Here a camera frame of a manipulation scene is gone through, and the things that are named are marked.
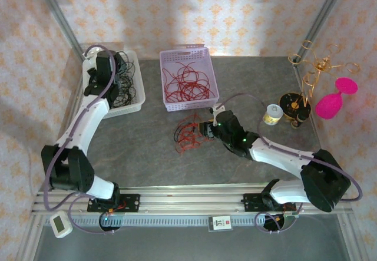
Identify red cable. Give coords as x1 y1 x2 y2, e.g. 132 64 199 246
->
175 112 207 155

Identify lilac perforated plastic basket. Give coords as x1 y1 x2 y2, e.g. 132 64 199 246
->
159 44 220 113

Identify white perforated plastic basket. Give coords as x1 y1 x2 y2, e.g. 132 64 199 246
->
81 49 147 120

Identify small dark bottle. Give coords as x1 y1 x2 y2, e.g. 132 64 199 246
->
290 114 307 129

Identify white label card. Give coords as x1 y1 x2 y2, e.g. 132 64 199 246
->
207 215 233 232

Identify pink goblet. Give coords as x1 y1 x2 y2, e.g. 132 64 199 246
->
315 93 344 121

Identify small pink glitter ornament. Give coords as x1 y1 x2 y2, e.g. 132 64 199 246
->
335 77 359 95

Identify white digital timer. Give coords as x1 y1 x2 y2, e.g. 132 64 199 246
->
49 210 74 239

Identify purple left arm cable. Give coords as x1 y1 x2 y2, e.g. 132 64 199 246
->
43 44 117 236

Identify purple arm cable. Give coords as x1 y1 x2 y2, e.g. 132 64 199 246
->
43 44 117 236
217 92 364 234

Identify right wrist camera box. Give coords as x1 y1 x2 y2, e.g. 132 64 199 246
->
210 103 227 118

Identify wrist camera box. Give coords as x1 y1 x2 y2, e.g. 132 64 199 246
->
84 45 104 60
210 103 227 118

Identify loose black cables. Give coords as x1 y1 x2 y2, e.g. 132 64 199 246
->
111 51 138 109

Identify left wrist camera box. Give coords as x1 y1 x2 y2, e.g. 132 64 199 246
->
84 45 104 60

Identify tangled black cable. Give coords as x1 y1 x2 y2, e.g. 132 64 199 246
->
173 121 193 143

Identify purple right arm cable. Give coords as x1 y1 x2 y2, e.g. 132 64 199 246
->
217 92 364 234

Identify loose red cables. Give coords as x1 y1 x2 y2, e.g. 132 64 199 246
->
163 61 211 103

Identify aluminium mounting rail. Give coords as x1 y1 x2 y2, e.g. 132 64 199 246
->
31 183 353 216

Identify gold wire stand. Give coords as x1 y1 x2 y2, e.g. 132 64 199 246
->
279 39 360 125

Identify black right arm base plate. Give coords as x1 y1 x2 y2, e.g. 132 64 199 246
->
242 192 297 213

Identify aluminium frame post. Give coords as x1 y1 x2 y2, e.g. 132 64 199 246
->
294 0 352 65
31 0 87 65

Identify grey slotted cable duct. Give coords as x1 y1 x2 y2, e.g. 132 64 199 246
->
44 214 298 229

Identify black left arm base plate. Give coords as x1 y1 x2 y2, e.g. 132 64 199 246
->
87 193 141 213

